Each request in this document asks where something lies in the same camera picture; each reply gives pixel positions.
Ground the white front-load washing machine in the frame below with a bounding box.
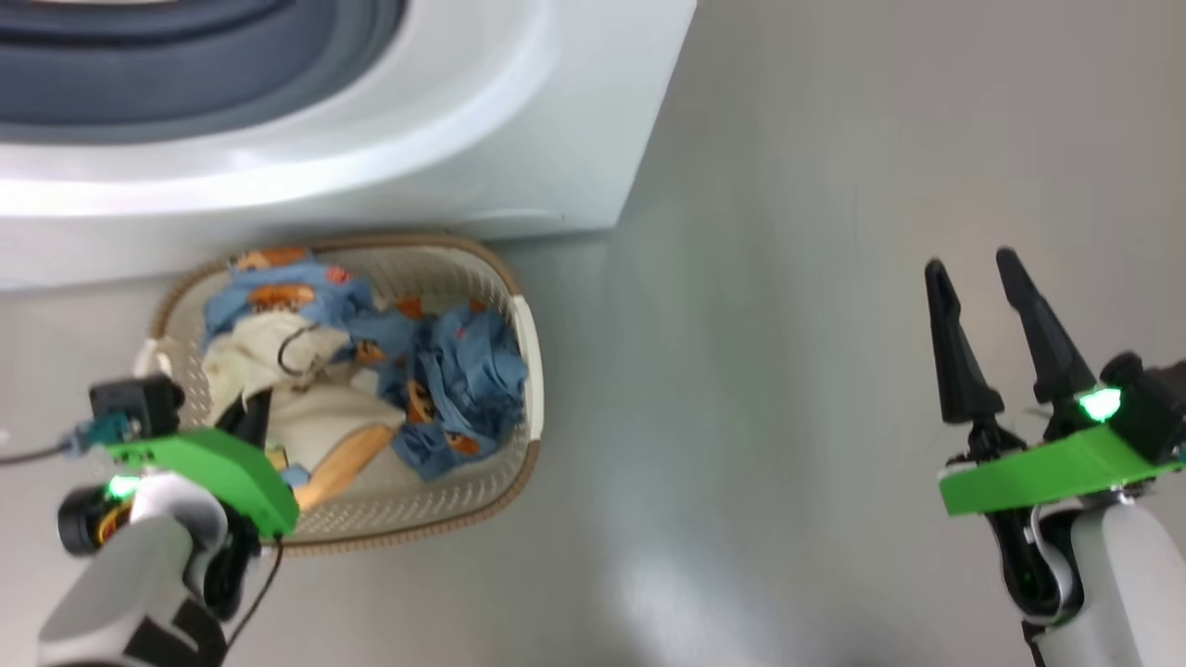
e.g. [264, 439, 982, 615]
[0, 0, 698, 293]

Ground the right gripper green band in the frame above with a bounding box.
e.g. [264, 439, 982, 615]
[924, 247, 1183, 518]

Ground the blue bear-print garment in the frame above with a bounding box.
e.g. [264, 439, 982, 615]
[202, 245, 529, 483]

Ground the cream perforated laundry basket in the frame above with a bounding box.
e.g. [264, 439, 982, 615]
[139, 233, 545, 557]

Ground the thin black cable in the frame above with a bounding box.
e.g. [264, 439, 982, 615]
[225, 535, 284, 651]

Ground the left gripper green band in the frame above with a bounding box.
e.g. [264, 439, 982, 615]
[105, 389, 300, 541]

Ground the cream bear-print garment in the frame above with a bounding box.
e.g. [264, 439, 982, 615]
[202, 313, 409, 510]

